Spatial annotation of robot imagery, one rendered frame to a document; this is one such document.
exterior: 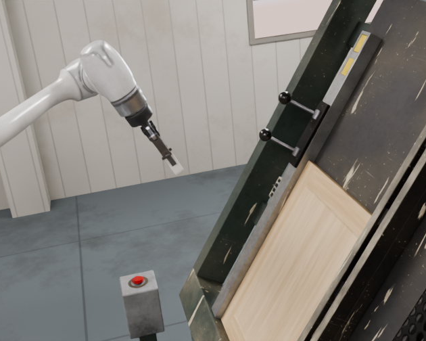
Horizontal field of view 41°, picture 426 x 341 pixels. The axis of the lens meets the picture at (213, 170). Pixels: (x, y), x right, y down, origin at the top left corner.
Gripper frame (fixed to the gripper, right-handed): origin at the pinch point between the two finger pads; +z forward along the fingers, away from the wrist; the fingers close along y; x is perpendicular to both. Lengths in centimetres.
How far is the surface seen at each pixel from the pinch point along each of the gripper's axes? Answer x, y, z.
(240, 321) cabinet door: 10, -24, 43
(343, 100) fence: -49, -15, 7
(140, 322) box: 40, 4, 43
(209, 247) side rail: 7.0, 10.5, 38.0
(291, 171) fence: -27.1, -13.0, 17.5
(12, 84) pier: 77, 288, -2
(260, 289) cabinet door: -0.5, -25.4, 36.3
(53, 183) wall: 106, 309, 86
